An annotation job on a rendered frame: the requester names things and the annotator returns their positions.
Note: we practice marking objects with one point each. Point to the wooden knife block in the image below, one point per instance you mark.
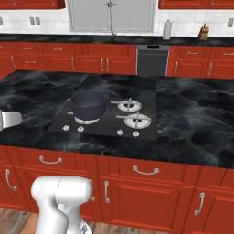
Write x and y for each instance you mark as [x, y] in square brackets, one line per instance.
[203, 33]

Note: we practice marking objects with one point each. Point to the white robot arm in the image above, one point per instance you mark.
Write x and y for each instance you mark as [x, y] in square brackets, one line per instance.
[61, 195]

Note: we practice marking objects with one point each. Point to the black cooking pot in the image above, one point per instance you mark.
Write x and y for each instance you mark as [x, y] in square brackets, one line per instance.
[88, 106]

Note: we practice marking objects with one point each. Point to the red base cupboard run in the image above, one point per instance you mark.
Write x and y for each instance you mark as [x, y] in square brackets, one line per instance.
[198, 62]
[85, 58]

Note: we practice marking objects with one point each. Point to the red wall cupboard run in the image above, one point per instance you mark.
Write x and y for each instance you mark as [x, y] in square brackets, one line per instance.
[195, 3]
[30, 3]

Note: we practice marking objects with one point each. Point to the white paper towel roll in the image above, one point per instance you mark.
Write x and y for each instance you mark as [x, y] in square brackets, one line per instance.
[167, 29]

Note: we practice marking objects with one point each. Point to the black glass hob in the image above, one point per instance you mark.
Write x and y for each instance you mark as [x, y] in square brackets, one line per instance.
[106, 123]

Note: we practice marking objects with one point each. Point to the silver sink tap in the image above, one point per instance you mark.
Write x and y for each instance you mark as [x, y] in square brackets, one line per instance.
[112, 32]

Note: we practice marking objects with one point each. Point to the grey framed window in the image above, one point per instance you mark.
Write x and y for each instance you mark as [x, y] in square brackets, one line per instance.
[88, 15]

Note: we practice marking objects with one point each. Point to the red drawer front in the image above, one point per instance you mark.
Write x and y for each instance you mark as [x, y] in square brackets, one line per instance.
[5, 155]
[176, 170]
[79, 161]
[219, 178]

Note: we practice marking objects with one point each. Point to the red cupboard door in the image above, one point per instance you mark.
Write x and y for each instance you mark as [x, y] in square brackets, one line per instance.
[146, 204]
[24, 179]
[21, 195]
[219, 213]

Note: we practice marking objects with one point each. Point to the white hob knob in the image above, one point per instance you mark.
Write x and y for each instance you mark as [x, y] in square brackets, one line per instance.
[80, 129]
[65, 128]
[120, 132]
[136, 133]

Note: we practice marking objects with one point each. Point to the grey wall socket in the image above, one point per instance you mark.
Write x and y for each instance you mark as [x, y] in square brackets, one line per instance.
[34, 21]
[230, 22]
[1, 20]

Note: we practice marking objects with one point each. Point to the grey dishwasher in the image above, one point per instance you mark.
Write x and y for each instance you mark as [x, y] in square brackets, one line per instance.
[152, 62]

